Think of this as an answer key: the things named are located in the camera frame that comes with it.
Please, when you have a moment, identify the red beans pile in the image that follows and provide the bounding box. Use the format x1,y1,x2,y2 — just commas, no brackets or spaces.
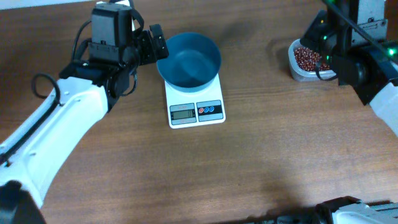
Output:
294,47,330,72

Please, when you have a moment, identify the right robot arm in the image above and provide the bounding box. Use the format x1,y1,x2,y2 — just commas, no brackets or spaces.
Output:
300,0,397,133

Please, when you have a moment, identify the clear plastic bean container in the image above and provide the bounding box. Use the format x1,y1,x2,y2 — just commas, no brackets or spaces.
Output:
288,39,320,82

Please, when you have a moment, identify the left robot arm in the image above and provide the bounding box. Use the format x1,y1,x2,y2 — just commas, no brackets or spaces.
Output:
1,1,169,223

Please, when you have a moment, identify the white digital kitchen scale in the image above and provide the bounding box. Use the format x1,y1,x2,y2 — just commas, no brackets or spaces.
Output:
165,76,226,129

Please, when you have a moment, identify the blue plastic bowl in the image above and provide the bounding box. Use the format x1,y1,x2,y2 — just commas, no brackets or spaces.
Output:
157,32,222,92

